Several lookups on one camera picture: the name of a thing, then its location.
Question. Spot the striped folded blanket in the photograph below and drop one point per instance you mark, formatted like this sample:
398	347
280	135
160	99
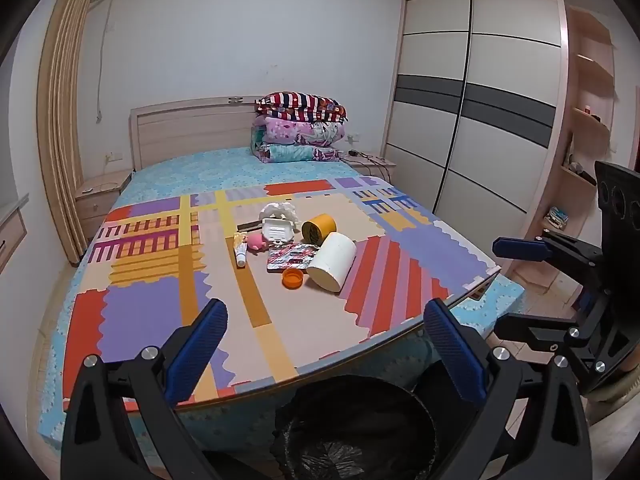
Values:
300	105

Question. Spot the orange bottle cap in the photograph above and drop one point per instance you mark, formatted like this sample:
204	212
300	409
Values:
292	278

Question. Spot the beige striped curtain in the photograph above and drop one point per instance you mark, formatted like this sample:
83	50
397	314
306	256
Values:
62	110

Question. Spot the wooden desk with drawer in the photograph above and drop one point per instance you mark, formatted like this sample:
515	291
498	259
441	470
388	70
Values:
10	232

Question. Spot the crumpled white tissue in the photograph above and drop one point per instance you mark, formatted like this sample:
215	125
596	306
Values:
280	211

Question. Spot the colourful foam puzzle mat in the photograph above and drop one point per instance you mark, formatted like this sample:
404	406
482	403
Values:
150	310

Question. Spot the sliding door wardrobe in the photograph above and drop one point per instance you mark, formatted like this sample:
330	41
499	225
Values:
475	110

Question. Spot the bed with blue sheet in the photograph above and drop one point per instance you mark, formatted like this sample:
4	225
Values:
200	170

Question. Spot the red silver blister pack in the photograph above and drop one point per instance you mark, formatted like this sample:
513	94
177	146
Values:
292	257

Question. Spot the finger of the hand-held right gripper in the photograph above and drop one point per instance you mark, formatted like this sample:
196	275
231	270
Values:
515	249
530	332

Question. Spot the blue floral folded quilt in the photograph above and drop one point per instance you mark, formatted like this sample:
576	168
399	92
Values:
290	153

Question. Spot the yellow tape roll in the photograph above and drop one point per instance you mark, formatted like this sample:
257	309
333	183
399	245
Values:
317	229

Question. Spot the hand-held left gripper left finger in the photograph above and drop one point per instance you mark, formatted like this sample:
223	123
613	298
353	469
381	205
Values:
200	350

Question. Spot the pink floral folded quilt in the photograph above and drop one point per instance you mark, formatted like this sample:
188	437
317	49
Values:
300	131

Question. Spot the trash bin with black bag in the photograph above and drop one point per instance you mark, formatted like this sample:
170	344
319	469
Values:
350	410

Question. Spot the white tube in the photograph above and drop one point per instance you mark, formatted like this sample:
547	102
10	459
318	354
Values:
240	250

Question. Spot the white toilet paper roll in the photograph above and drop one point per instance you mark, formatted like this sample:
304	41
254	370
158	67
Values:
332	260

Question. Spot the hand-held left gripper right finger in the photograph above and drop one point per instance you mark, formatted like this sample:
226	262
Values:
455	350

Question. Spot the dark flat strip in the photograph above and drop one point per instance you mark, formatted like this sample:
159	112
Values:
250	226

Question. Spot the white plastic box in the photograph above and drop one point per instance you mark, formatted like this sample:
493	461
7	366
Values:
278	231

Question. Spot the wooden corner shelf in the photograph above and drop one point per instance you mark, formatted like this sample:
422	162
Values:
590	85

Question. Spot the wooden bed headboard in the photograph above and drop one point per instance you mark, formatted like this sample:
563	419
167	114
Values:
190	130

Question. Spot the pink toy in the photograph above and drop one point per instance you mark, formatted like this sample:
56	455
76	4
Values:
256	242

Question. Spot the wooden nightstand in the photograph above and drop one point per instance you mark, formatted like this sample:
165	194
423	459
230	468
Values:
372	165
100	200

